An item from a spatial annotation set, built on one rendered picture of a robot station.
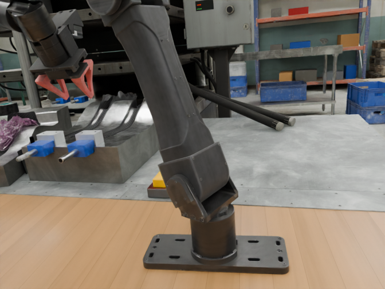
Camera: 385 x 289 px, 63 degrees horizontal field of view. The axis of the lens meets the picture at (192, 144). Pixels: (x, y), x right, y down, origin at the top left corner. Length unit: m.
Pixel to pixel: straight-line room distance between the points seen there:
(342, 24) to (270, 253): 7.08
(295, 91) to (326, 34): 3.10
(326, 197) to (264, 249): 0.21
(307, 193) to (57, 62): 0.54
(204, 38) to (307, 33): 5.93
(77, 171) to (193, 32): 0.93
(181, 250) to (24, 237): 0.29
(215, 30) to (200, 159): 1.13
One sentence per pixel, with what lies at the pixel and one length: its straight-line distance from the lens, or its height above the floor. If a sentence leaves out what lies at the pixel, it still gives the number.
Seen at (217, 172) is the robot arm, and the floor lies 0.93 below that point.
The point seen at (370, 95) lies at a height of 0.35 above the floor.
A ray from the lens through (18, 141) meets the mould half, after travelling 1.01.
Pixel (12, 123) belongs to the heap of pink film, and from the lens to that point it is 1.06.
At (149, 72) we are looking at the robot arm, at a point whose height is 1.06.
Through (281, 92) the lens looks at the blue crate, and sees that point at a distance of 4.44.
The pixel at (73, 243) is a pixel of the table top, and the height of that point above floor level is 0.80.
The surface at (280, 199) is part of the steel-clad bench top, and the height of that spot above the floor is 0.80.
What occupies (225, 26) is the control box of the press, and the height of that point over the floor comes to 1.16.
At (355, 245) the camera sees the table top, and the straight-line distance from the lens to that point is 0.53.
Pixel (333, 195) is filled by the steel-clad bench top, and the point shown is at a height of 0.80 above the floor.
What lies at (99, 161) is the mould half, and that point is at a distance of 0.75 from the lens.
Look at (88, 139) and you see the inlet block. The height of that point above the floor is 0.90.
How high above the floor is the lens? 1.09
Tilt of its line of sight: 18 degrees down
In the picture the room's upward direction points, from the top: 5 degrees counter-clockwise
